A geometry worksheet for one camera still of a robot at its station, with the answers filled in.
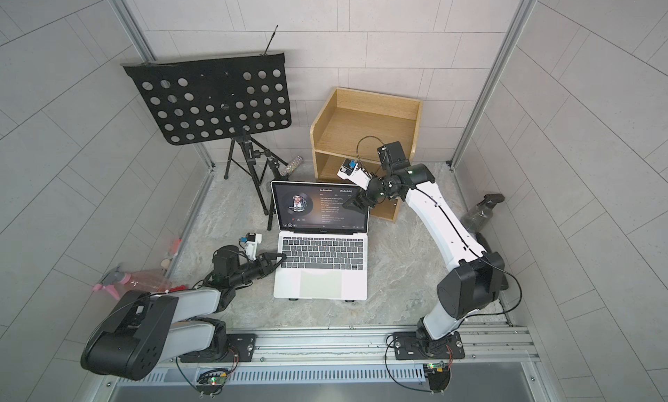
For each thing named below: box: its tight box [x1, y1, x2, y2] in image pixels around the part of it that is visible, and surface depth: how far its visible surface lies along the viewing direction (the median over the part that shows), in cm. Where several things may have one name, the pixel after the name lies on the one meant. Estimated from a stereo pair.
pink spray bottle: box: [92, 266, 173, 301], surface depth 74 cm
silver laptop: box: [271, 181, 370, 302], surface depth 82 cm
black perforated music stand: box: [121, 25, 292, 231], surface depth 77 cm
